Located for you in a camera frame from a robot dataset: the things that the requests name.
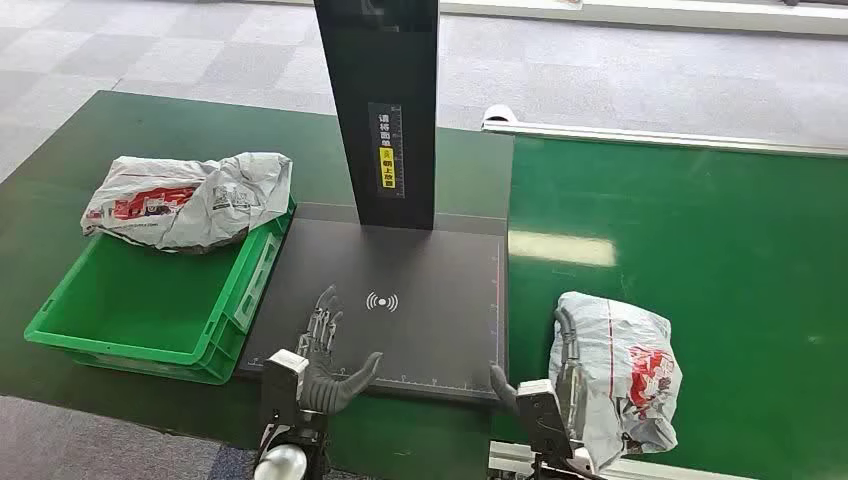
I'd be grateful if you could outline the yellow black column label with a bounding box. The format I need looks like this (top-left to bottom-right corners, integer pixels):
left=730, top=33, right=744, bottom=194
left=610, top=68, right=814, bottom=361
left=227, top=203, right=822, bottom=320
left=368, top=102, right=405, bottom=200

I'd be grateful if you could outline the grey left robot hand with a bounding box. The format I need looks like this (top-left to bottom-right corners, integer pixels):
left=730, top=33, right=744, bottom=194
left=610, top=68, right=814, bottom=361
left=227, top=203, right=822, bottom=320
left=294, top=284, right=384, bottom=416

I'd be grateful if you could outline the green plastic crate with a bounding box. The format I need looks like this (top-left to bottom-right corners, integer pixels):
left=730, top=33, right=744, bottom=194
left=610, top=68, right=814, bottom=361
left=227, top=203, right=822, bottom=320
left=24, top=195, right=297, bottom=387

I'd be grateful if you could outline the silver conveyor side rail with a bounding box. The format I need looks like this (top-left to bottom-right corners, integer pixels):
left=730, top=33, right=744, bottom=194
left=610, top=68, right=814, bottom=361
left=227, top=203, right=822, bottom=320
left=481, top=105, right=848, bottom=158

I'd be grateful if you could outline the silver conveyor frame profile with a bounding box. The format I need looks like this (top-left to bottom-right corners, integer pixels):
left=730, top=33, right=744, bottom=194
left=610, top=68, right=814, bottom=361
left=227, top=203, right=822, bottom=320
left=488, top=440, right=757, bottom=480

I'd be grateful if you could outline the white low ledge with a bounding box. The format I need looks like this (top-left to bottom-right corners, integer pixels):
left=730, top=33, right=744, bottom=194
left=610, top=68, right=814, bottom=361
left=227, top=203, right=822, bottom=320
left=437, top=0, right=848, bottom=38

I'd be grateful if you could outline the grey parcel bag, crumpled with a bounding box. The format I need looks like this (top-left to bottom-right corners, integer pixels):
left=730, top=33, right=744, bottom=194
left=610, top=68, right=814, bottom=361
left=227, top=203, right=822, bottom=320
left=80, top=152, right=294, bottom=254

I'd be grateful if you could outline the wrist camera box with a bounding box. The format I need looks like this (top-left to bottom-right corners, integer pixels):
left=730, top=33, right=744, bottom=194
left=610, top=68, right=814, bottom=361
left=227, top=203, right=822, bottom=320
left=515, top=378, right=575, bottom=460
left=260, top=349, right=311, bottom=427

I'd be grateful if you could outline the grey parcel bag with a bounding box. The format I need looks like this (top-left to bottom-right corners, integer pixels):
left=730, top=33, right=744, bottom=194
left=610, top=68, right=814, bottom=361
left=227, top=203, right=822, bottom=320
left=80, top=152, right=294, bottom=254
left=548, top=291, right=684, bottom=474

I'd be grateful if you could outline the black scanner column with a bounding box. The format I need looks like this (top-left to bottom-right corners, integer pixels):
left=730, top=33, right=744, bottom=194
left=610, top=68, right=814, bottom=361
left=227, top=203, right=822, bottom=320
left=313, top=0, right=441, bottom=232

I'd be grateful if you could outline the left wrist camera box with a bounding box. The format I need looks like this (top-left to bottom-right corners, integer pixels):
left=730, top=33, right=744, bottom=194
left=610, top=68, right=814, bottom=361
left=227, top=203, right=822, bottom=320
left=260, top=349, right=311, bottom=427

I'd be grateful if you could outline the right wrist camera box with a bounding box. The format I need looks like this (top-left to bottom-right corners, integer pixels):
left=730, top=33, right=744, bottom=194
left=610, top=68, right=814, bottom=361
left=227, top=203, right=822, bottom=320
left=515, top=378, right=575, bottom=460

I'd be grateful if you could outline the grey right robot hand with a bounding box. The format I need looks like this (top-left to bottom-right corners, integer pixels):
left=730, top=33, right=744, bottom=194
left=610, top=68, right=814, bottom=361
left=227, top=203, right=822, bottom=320
left=490, top=307, right=588, bottom=442

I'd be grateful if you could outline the green conveyor belt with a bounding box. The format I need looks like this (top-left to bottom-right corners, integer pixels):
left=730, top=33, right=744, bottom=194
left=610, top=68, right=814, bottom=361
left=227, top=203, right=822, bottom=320
left=493, top=135, right=848, bottom=480

